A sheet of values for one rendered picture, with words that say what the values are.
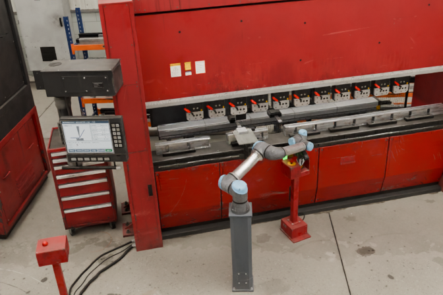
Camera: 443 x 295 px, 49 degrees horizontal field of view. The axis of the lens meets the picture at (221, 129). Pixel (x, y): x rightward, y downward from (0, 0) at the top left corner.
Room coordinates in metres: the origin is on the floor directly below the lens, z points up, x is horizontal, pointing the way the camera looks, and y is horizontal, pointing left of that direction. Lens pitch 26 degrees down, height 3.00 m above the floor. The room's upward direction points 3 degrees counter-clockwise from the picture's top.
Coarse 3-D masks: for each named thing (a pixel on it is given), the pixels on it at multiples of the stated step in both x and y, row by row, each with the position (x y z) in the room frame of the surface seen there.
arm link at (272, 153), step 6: (294, 144) 3.50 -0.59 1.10; (300, 144) 3.51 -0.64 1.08; (306, 144) 3.54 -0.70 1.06; (312, 144) 3.56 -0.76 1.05; (270, 150) 3.34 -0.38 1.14; (276, 150) 3.34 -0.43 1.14; (282, 150) 3.35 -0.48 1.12; (288, 150) 3.40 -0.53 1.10; (294, 150) 3.44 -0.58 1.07; (300, 150) 3.48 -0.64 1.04; (270, 156) 3.32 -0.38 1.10; (276, 156) 3.31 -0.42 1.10; (282, 156) 3.33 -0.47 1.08
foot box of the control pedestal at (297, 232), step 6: (288, 216) 3.83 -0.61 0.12; (282, 222) 3.77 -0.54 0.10; (288, 222) 3.74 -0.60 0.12; (282, 228) 3.77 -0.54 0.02; (288, 228) 3.68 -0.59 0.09; (294, 228) 3.64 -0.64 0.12; (300, 228) 3.66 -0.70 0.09; (306, 228) 3.69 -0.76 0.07; (288, 234) 3.68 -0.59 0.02; (294, 234) 3.64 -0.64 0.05; (300, 234) 3.66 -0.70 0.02; (306, 234) 3.68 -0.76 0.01; (294, 240) 3.60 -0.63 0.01; (300, 240) 3.60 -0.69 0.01
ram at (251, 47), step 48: (288, 0) 4.13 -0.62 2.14; (336, 0) 4.14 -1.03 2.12; (384, 0) 4.23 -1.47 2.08; (432, 0) 4.32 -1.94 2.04; (144, 48) 3.82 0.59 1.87; (192, 48) 3.90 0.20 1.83; (240, 48) 3.98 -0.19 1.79; (288, 48) 4.06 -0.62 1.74; (336, 48) 4.15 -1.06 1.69; (384, 48) 4.24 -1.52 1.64; (432, 48) 4.34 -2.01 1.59; (144, 96) 3.81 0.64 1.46; (192, 96) 3.89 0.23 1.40; (240, 96) 3.98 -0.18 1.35
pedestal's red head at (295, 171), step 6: (288, 156) 3.81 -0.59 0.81; (282, 162) 3.76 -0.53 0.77; (306, 162) 3.76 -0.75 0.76; (282, 168) 3.76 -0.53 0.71; (288, 168) 3.67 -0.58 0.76; (294, 168) 3.65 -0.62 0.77; (300, 168) 3.68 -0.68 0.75; (306, 168) 3.75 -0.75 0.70; (288, 174) 3.67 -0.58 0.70; (294, 174) 3.65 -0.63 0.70; (300, 174) 3.68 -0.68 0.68; (306, 174) 3.70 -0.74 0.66
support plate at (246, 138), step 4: (232, 132) 3.97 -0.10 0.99; (236, 132) 3.95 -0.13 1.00; (236, 136) 3.87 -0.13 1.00; (240, 136) 3.87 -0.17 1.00; (244, 136) 3.87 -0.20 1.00; (248, 136) 3.86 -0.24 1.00; (252, 136) 3.86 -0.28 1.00; (240, 140) 3.79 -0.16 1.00; (244, 140) 3.79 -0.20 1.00; (248, 140) 3.79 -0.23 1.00; (252, 140) 3.78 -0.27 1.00; (256, 140) 3.78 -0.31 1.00; (240, 144) 3.73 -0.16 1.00
